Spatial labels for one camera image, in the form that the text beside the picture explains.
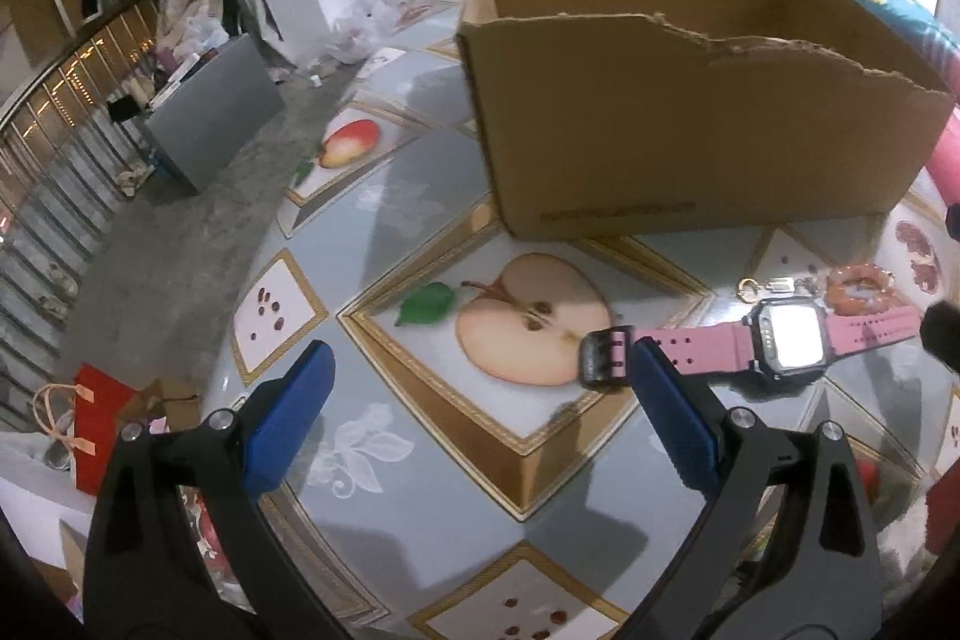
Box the red gift bag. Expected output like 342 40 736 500
31 364 143 497

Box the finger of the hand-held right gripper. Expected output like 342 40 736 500
921 302 960 375

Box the pink strap digital watch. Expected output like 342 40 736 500
579 296 922 387

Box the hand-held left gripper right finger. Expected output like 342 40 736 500
615 336 882 640

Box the metal stair railing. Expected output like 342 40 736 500
0 0 162 416

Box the brown cardboard box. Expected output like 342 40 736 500
455 0 955 241

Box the white plastic bag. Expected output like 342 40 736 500
327 0 402 65

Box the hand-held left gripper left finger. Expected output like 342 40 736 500
82 340 353 640

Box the grey cabinet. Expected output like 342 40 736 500
144 32 286 195

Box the pink beaded bracelet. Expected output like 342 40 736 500
825 263 895 316

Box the fruit print tablecloth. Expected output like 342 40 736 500
199 0 960 640

